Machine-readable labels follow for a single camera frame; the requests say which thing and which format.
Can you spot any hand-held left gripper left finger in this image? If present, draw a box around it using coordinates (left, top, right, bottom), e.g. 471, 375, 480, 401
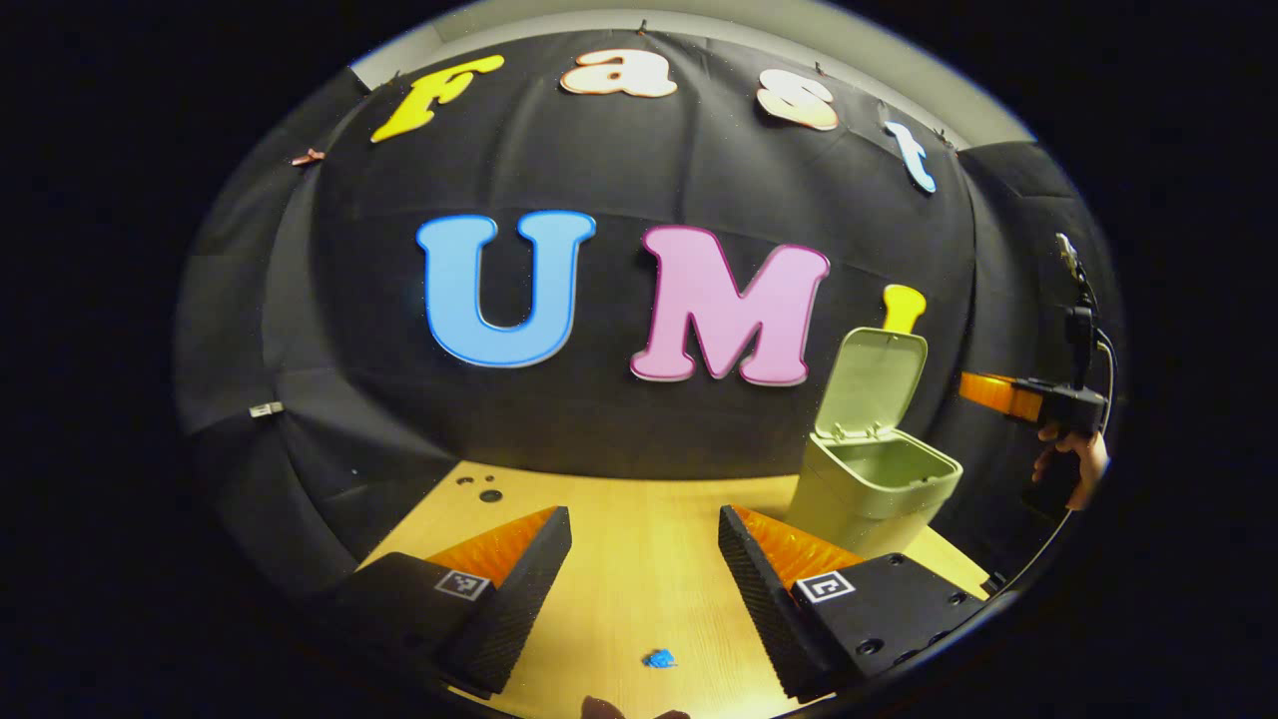
329, 505, 573, 700

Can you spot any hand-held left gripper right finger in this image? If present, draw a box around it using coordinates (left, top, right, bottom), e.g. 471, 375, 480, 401
719, 504, 1009, 700

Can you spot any pale green desktop garbage bin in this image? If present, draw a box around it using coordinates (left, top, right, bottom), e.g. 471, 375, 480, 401
786, 327, 964, 560

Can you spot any wooden desktop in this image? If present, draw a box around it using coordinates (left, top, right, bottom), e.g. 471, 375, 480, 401
354, 459, 994, 719

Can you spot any black backdrop cloth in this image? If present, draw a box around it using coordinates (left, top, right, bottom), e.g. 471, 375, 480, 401
175, 28, 1124, 600

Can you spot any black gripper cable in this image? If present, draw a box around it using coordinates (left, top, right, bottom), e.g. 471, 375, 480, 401
983, 330, 1119, 595

